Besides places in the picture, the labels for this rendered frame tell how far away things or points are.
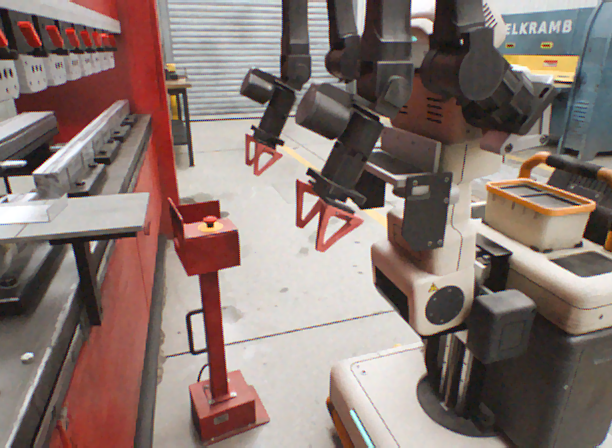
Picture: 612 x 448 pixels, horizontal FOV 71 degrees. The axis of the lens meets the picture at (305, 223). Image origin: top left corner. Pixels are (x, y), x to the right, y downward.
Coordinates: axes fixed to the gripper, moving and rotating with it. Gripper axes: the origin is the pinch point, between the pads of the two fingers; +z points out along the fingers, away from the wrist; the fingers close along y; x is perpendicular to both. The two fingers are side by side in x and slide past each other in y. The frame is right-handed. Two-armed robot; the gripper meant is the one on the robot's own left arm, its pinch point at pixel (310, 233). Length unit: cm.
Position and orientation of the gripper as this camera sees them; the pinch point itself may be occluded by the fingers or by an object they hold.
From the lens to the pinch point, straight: 68.1
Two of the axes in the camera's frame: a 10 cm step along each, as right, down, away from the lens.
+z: -4.3, 8.8, 2.1
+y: 3.2, 3.6, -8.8
